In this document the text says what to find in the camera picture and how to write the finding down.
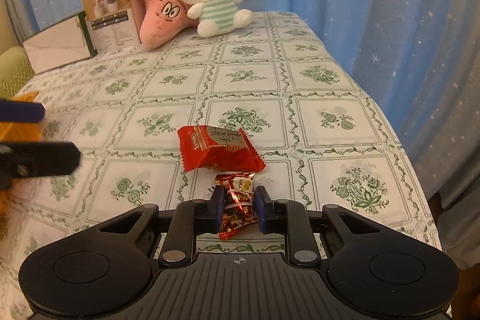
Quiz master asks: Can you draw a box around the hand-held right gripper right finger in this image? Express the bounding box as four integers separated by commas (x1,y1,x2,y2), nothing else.
254,186,380,266

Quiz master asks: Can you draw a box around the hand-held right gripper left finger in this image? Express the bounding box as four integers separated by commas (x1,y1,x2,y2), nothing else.
95,187,226,269

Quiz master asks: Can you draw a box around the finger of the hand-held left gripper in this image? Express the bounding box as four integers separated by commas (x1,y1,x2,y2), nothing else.
0,98,46,124
0,141,82,190

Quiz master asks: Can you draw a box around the orange plastic basket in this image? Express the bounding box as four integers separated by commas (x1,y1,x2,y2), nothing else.
0,91,44,143

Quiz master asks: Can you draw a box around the small red candy packet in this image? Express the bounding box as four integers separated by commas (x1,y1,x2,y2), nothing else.
215,172,260,241

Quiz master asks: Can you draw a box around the green patterned cushion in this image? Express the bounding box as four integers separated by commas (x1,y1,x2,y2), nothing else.
0,46,35,100

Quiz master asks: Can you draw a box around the large red snack packet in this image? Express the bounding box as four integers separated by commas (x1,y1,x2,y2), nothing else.
177,125,266,173

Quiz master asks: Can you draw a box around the orange cloth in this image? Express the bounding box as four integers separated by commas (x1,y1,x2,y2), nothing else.
0,189,16,244

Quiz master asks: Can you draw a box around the white cardboard box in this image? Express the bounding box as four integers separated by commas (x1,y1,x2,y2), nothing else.
22,11,93,75

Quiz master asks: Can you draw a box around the green floral tablecloth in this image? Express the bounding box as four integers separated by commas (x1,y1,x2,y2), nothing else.
0,10,444,320

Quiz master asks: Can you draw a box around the brown product box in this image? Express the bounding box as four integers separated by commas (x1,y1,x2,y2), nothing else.
80,0,142,53

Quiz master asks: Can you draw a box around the pink star plush toy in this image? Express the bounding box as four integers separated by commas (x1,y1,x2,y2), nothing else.
130,0,190,51

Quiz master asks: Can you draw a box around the grey lace-trimmed curtain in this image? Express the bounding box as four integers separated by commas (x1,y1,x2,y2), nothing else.
433,140,480,270

